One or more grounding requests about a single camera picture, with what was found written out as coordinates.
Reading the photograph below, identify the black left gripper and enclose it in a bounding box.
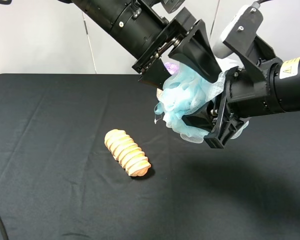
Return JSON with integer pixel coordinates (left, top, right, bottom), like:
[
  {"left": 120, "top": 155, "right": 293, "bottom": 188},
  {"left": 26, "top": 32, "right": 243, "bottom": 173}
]
[{"left": 132, "top": 7, "right": 222, "bottom": 88}]

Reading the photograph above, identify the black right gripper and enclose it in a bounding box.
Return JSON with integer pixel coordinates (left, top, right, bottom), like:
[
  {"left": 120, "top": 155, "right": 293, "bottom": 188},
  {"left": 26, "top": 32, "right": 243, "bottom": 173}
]
[{"left": 182, "top": 67, "right": 270, "bottom": 149}]

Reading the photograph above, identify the light blue bath loofah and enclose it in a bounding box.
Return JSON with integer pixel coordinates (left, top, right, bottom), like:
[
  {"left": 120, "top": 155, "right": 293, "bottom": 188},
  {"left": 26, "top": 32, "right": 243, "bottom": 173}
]
[{"left": 154, "top": 58, "right": 239, "bottom": 144}]

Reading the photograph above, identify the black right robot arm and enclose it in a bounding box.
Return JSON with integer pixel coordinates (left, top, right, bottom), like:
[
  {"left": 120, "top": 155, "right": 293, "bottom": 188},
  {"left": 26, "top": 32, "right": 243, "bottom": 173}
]
[{"left": 182, "top": 57, "right": 300, "bottom": 149}]

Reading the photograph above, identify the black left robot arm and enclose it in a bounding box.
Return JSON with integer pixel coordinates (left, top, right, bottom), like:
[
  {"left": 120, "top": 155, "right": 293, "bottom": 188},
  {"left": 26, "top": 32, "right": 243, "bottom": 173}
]
[{"left": 72, "top": 0, "right": 222, "bottom": 89}]

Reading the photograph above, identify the purple capped cylindrical roll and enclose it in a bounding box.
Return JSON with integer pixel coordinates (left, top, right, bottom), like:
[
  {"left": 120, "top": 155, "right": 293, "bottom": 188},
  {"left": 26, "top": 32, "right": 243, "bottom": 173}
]
[{"left": 156, "top": 62, "right": 179, "bottom": 100}]

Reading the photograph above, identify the sliced bread loaf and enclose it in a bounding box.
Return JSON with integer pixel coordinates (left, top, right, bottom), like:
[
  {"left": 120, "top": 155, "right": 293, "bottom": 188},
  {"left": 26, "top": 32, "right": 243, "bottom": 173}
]
[{"left": 104, "top": 129, "right": 152, "bottom": 177}]

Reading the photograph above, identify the black tablecloth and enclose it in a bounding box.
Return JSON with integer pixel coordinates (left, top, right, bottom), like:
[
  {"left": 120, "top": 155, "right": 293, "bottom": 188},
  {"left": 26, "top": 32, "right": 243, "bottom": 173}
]
[{"left": 0, "top": 74, "right": 300, "bottom": 240}]

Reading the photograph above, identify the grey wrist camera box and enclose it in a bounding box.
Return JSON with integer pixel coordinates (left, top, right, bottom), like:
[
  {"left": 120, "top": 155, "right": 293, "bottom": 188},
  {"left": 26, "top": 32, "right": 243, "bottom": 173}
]
[{"left": 212, "top": 0, "right": 276, "bottom": 66}]

